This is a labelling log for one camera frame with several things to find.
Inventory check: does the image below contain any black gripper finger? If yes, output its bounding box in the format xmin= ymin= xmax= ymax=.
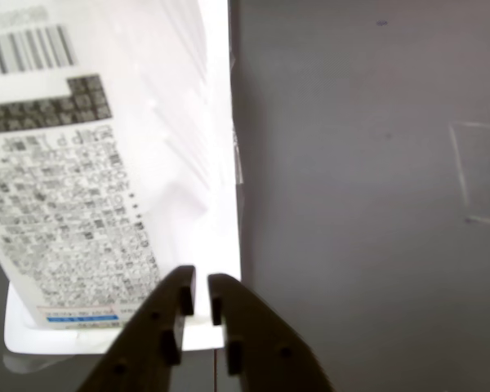
xmin=75 ymin=264 xmax=197 ymax=392
xmin=207 ymin=272 xmax=336 ymax=392

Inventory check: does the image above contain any white sandwich package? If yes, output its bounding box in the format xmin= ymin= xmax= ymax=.
xmin=0 ymin=0 xmax=245 ymax=356

